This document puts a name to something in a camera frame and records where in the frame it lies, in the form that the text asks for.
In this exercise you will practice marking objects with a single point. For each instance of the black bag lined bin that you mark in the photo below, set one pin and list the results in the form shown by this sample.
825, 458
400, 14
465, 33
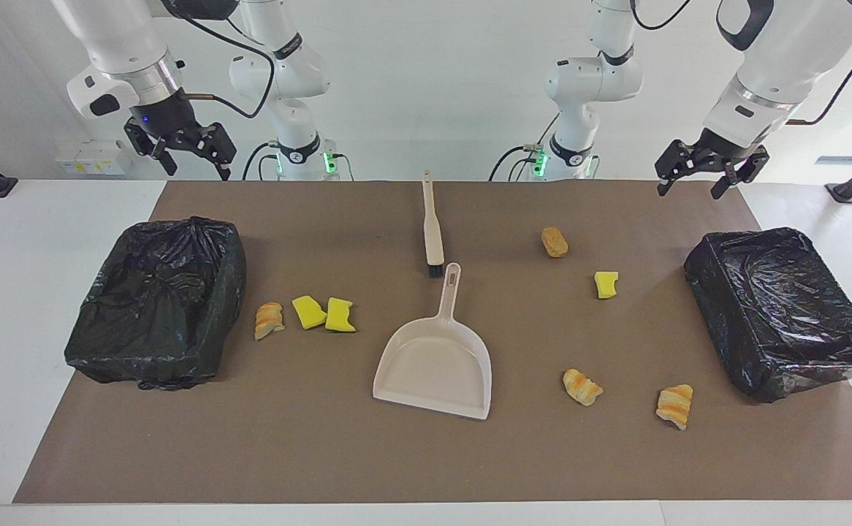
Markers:
784, 307
156, 307

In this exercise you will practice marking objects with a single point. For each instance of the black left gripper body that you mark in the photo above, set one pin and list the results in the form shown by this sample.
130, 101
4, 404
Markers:
718, 155

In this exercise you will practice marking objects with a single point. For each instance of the small yellow sponge piece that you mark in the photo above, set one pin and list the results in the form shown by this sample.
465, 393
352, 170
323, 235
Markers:
606, 284

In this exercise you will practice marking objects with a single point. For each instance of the pale striped croissant piece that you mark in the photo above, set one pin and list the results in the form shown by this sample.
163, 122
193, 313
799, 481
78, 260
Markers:
269, 320

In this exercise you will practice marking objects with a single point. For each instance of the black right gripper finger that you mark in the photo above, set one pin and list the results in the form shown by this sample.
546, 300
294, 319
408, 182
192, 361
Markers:
166, 161
223, 169

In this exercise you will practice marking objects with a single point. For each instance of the orange striped croissant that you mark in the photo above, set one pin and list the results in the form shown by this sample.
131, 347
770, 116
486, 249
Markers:
582, 386

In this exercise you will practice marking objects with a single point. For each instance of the yellow wedge sponge piece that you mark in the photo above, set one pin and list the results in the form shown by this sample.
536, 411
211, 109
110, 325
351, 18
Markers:
309, 312

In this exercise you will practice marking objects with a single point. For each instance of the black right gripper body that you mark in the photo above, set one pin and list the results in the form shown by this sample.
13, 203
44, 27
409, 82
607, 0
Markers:
177, 128

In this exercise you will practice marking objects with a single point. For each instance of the beige plastic dustpan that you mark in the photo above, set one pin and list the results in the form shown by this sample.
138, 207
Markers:
433, 365

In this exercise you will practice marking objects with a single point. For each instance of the white wall socket boxes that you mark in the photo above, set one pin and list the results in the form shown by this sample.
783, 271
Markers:
93, 157

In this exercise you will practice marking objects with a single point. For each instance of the brown table mat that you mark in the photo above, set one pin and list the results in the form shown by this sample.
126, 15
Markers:
324, 438

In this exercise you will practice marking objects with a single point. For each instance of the yellow notched sponge piece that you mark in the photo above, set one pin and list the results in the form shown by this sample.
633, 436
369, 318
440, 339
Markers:
340, 315

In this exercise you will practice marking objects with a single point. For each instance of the beige hand brush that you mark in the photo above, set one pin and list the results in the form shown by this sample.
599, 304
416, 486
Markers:
432, 234

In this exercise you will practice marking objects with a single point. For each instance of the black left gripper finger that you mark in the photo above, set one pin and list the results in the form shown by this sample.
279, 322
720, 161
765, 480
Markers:
665, 184
724, 186

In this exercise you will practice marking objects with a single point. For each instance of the brown bread roll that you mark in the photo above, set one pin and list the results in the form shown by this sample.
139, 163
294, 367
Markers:
554, 242

